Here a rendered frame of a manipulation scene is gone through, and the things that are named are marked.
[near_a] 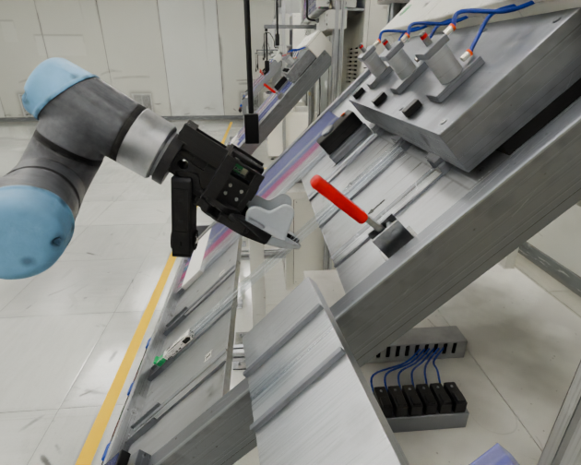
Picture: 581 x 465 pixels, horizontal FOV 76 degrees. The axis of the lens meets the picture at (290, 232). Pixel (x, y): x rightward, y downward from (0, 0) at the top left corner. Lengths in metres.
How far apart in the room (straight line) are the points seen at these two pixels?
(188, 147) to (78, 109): 0.12
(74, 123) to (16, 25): 9.84
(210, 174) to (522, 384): 0.71
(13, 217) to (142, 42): 9.08
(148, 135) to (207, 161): 0.07
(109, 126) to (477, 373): 0.77
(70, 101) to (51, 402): 1.47
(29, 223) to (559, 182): 0.42
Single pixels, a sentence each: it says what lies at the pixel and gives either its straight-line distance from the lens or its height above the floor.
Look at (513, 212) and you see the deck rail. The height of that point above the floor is 1.07.
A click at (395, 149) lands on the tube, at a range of 0.51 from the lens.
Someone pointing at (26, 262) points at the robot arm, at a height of 1.04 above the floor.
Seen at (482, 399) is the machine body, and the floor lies 0.62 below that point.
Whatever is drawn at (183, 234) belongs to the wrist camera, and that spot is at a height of 0.98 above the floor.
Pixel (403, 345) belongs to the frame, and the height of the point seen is 0.66.
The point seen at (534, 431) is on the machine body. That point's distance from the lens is 0.82.
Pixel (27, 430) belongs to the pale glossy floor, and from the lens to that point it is 1.76.
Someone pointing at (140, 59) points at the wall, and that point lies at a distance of 9.41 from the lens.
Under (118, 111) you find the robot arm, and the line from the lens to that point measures 0.48.
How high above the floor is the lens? 1.18
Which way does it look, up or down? 24 degrees down
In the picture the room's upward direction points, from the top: straight up
